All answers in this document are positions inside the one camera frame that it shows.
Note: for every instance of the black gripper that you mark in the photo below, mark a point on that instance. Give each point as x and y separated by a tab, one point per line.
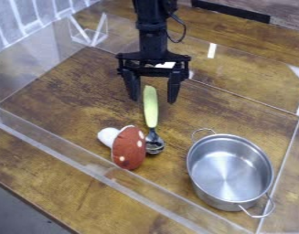
152	61

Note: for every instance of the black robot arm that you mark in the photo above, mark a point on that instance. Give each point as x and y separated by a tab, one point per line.
152	13

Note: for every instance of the red plush mushroom toy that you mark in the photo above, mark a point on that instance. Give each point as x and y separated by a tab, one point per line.
127	145

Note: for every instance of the black bar at back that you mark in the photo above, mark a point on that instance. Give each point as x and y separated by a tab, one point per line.
231	11

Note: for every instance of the silver metal pot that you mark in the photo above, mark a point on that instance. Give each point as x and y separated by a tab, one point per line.
231	173

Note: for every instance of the green handled metal spoon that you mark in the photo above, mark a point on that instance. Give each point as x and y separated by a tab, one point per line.
153	141

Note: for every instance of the clear acrylic enclosure wall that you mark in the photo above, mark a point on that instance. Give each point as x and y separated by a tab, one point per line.
61	93

